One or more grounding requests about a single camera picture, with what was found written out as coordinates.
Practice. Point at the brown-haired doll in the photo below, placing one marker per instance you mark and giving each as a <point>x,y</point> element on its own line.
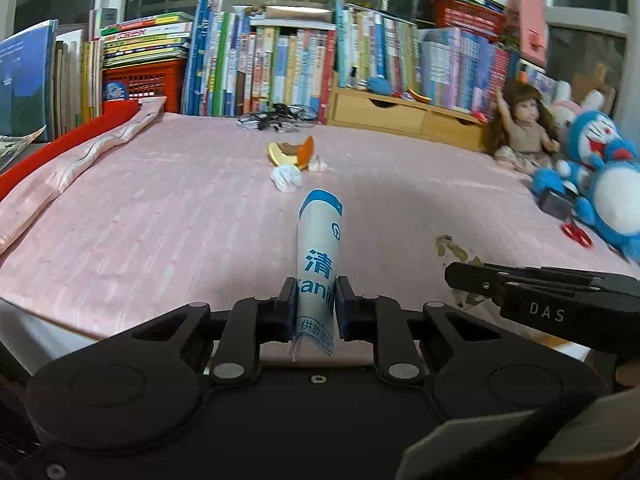
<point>525,130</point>

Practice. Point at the wooden drawer organizer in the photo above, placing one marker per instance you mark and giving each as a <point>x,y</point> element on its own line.
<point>400,115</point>

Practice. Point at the orange curved toy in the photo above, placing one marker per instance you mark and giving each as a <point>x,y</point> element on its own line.
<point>419,95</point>

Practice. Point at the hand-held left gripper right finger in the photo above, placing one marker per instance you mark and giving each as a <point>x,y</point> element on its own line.
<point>342,310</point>

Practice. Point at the red basket on books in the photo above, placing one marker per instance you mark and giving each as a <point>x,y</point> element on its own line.
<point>467,17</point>

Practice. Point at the crumpled white tissue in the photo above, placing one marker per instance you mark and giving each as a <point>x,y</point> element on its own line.
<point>286,178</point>

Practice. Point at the small black box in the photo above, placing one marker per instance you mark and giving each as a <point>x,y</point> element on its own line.
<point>556,204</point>

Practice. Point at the row of thin upright books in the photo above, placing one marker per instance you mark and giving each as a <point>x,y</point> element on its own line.
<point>75,80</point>

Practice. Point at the floral printed wrapper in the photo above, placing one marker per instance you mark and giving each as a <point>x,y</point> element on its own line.
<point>452,250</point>

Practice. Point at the blue cat plush toy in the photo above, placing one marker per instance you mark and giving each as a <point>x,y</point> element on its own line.
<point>605,180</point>

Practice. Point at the small white crumpled wrapper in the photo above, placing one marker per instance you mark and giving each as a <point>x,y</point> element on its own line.
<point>318,164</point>

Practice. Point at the pink folded quilt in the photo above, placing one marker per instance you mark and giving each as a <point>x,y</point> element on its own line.
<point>75,170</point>

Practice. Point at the pink toy house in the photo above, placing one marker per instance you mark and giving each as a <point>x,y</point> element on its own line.
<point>527,25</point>

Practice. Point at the rose gold flat box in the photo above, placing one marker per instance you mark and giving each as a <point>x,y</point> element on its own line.
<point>300,11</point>

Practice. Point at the small blue toy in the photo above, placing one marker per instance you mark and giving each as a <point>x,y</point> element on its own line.
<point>380,85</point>

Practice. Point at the red scissors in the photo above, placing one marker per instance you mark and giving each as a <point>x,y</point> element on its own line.
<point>576,233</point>

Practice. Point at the pink and white rabbit plush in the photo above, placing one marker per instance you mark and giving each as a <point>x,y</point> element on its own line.
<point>575,105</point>

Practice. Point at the orange fruit peel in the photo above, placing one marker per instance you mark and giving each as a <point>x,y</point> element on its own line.
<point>295,152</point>

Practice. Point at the stack of flat-lying books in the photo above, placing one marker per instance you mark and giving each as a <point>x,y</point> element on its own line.
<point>145,40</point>

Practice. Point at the red plastic basket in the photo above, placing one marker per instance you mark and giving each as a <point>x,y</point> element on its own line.
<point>145,85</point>

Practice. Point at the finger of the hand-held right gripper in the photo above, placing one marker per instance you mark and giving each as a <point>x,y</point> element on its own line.
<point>560,276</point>
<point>472,280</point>

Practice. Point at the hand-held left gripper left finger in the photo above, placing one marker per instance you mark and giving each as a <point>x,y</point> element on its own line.
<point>289,310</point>

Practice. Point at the white and blue paper bag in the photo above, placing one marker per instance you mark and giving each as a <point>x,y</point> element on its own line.
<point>317,255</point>

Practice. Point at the row of colourful children's books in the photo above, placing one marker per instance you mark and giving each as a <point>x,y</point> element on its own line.
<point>300,65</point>

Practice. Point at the pink striped bed sheet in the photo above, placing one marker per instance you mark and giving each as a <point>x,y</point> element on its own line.
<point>200,220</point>

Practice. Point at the large blue hardcover book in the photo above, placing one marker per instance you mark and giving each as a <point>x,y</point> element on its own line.
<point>25,85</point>

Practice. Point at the red bed edge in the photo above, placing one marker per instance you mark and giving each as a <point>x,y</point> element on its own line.
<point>65,142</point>

